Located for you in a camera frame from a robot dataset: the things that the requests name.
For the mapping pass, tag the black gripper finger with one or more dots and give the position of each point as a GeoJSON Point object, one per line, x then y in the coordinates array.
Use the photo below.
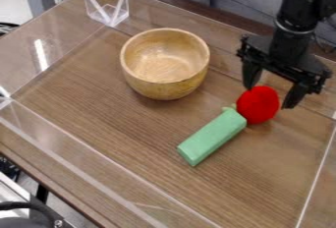
{"type": "Point", "coordinates": [252, 71]}
{"type": "Point", "coordinates": [295, 95]}

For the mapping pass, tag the light wooden bowl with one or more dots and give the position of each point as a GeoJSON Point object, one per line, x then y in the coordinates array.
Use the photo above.
{"type": "Point", "coordinates": [165, 63]}

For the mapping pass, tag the clear acrylic tray enclosure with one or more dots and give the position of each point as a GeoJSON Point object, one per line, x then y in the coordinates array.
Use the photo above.
{"type": "Point", "coordinates": [99, 144]}

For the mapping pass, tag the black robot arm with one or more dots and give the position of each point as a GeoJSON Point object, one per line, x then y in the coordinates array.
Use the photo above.
{"type": "Point", "coordinates": [283, 52]}

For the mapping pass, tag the red fuzzy ball fruit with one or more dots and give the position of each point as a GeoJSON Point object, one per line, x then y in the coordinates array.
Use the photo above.
{"type": "Point", "coordinates": [257, 104]}

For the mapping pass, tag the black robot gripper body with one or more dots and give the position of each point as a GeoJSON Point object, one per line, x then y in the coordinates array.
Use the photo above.
{"type": "Point", "coordinates": [304, 69]}

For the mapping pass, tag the green rectangular block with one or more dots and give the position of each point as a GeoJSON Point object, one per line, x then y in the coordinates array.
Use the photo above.
{"type": "Point", "coordinates": [212, 136]}

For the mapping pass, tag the clear acrylic corner bracket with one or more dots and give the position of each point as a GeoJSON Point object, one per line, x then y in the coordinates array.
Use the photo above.
{"type": "Point", "coordinates": [107, 14]}

